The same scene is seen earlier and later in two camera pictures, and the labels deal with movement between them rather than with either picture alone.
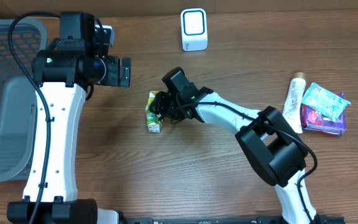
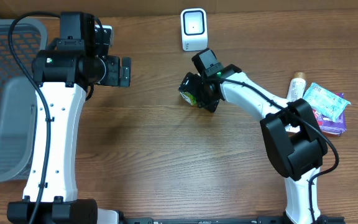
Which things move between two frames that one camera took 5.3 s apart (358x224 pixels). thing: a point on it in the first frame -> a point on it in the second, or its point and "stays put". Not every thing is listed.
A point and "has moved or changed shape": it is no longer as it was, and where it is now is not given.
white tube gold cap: (291, 111) stays put
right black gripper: (163, 107) -> (194, 87)
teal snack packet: (324, 101) stays put
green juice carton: (155, 126) has moved or changed shape
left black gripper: (125, 72) stays put
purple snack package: (314, 121) stays put
